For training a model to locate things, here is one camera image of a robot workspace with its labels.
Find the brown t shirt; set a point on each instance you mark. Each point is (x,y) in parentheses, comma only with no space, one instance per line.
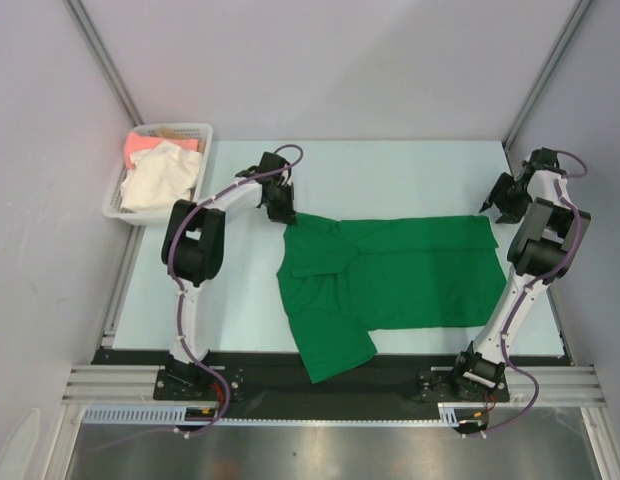
(180,139)

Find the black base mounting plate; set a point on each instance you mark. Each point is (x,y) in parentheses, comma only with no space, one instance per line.
(281,373)

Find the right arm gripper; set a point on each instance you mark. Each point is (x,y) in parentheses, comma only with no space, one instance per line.
(510,195)

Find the vertical aluminium post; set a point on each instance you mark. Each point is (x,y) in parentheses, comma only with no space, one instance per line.
(99,52)
(562,44)

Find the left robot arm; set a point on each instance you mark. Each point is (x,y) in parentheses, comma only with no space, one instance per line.
(194,242)

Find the slotted grey cable duct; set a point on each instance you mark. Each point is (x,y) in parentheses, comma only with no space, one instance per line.
(200,414)

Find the right vertical aluminium post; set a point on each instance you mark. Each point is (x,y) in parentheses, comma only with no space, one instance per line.
(562,44)

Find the left vertical aluminium post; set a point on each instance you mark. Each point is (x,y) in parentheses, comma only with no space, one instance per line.
(99,52)

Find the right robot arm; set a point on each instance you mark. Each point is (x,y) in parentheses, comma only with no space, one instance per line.
(551,229)

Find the pink t shirt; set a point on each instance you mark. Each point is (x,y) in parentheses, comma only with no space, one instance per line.
(135,142)

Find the cream t shirt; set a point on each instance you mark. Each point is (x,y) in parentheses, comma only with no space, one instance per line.
(161,176)

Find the green t shirt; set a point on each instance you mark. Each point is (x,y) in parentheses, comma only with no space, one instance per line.
(340,280)

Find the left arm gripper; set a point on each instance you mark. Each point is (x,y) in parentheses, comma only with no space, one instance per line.
(287,214)

